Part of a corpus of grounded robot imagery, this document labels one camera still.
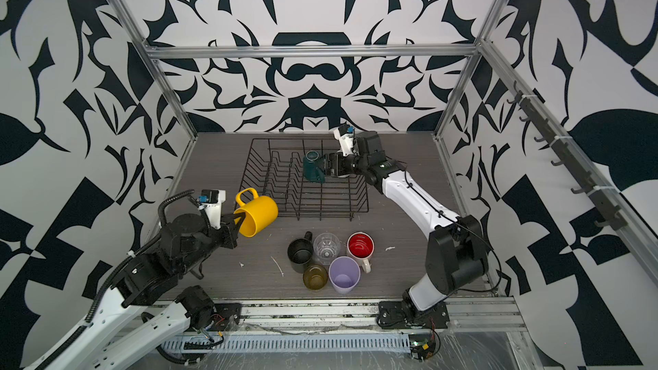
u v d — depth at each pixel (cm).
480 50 89
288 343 71
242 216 68
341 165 73
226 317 73
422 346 71
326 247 87
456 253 44
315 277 81
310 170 97
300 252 85
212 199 58
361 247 87
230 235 60
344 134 74
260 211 70
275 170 101
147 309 48
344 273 81
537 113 64
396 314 74
